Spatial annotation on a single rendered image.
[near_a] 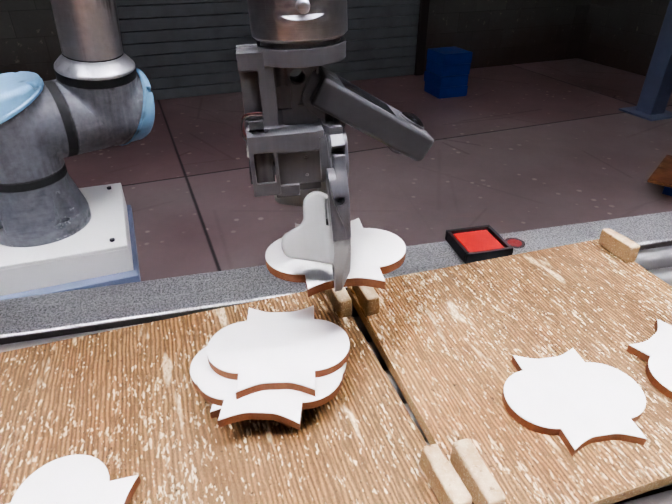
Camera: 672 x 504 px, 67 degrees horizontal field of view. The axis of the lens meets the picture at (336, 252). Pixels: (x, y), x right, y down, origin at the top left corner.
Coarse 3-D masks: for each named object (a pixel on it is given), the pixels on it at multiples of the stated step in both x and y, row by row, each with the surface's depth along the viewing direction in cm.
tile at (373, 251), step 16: (352, 224) 55; (352, 240) 52; (368, 240) 52; (384, 240) 52; (400, 240) 52; (272, 256) 50; (352, 256) 50; (368, 256) 50; (384, 256) 50; (400, 256) 50; (272, 272) 49; (288, 272) 48; (304, 272) 48; (320, 272) 48; (352, 272) 47; (368, 272) 47; (384, 272) 49; (320, 288) 46; (384, 288) 47
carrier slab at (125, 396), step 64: (192, 320) 62; (0, 384) 53; (64, 384) 53; (128, 384) 53; (192, 384) 53; (384, 384) 53; (0, 448) 46; (64, 448) 46; (128, 448) 46; (192, 448) 46; (256, 448) 46; (320, 448) 46; (384, 448) 46
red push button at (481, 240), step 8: (464, 232) 81; (472, 232) 81; (480, 232) 81; (488, 232) 81; (464, 240) 79; (472, 240) 79; (480, 240) 79; (488, 240) 79; (496, 240) 79; (472, 248) 77; (480, 248) 77; (488, 248) 77; (496, 248) 77
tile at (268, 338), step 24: (264, 312) 55; (288, 312) 55; (312, 312) 55; (216, 336) 52; (240, 336) 52; (264, 336) 52; (288, 336) 52; (312, 336) 52; (336, 336) 52; (216, 360) 49; (240, 360) 49; (264, 360) 49; (288, 360) 49; (312, 360) 49; (336, 360) 49; (240, 384) 46; (264, 384) 46; (288, 384) 47; (312, 384) 46
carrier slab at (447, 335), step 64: (512, 256) 74; (576, 256) 74; (384, 320) 62; (448, 320) 62; (512, 320) 62; (576, 320) 62; (640, 320) 62; (448, 384) 53; (640, 384) 53; (448, 448) 46; (512, 448) 46; (640, 448) 46
